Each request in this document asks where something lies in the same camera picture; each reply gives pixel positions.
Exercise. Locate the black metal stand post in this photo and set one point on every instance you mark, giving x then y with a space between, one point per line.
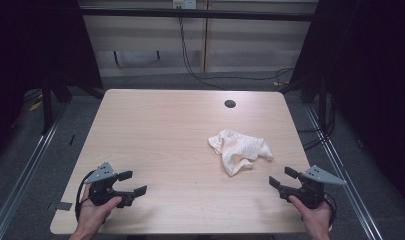
47 106
322 103

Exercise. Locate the white floral print cloth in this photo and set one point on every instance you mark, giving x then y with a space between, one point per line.
238 150

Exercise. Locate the person's right hand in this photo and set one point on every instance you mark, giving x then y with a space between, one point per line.
316 220

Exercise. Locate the person's left hand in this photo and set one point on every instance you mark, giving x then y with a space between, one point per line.
93 215

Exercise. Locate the grey tape piece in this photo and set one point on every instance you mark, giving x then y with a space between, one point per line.
63 206

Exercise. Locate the metal floor rail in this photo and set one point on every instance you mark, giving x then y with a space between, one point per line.
343 180
21 180

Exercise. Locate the white wall outlet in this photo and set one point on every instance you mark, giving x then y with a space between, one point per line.
184 4

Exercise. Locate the black horizontal metal bar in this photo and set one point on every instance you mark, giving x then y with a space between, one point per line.
196 13

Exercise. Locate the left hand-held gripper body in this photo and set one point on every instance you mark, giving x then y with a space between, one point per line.
101 173

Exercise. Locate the black round table grommet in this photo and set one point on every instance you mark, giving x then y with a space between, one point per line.
230 103

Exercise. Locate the dark curtain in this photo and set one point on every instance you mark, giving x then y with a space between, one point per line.
33 43
373 66

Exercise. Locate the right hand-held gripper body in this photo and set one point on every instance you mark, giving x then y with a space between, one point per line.
311 193

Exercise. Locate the yellow floor item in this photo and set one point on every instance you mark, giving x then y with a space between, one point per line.
35 105

